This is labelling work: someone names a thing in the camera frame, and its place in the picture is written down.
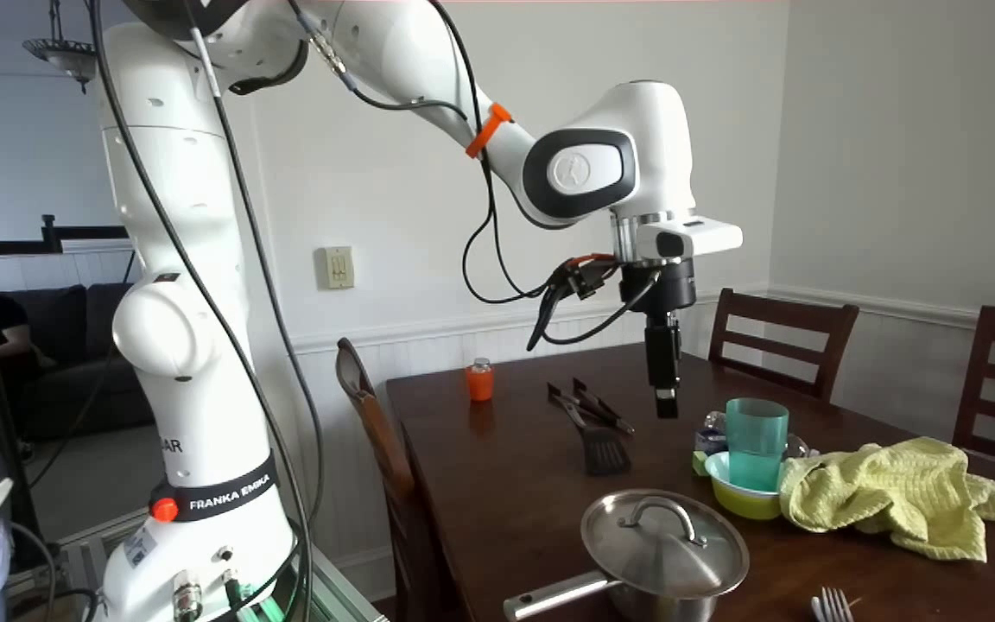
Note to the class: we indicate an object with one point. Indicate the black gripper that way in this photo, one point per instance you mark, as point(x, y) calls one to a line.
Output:
point(661, 333)

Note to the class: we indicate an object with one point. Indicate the silver pot lid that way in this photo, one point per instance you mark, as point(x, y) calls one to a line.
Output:
point(681, 566)

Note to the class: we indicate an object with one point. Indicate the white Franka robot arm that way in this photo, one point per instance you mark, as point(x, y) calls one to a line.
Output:
point(188, 231)

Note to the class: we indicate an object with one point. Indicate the dark object behind cup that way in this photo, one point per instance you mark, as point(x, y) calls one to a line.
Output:
point(708, 436)

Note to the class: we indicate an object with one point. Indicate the black slotted spatula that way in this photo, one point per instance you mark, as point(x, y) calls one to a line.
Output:
point(606, 452)

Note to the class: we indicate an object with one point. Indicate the teal plastic cup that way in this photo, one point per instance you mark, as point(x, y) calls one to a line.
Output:
point(758, 442)

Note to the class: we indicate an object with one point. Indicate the yellow-green bowl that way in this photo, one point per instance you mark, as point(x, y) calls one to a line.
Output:
point(742, 498)

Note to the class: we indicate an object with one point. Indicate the small orange bottle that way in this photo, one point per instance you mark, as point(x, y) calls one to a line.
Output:
point(483, 381)

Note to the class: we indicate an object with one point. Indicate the yellow cloth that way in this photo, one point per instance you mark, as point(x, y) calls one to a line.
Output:
point(901, 494)

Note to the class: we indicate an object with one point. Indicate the silver fork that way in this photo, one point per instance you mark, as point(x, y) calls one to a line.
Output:
point(831, 607)

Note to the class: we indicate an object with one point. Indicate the curved back wooden chair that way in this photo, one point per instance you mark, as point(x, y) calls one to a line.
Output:
point(379, 452)

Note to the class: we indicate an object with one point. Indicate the orange round base knob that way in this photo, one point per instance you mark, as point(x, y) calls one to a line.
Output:
point(165, 508)

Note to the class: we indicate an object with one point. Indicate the dark sofa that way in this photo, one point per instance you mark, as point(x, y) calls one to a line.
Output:
point(49, 348)

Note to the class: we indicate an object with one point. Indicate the black horizontal boom bar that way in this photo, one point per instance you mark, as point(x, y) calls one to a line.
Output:
point(61, 232)

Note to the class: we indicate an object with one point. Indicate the hanging chandelier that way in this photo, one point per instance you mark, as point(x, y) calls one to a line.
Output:
point(73, 58)

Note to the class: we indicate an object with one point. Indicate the beige wall switch plate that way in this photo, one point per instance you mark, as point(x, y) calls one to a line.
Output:
point(332, 266)

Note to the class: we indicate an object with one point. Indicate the green base frame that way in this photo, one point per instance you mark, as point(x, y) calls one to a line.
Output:
point(292, 599)

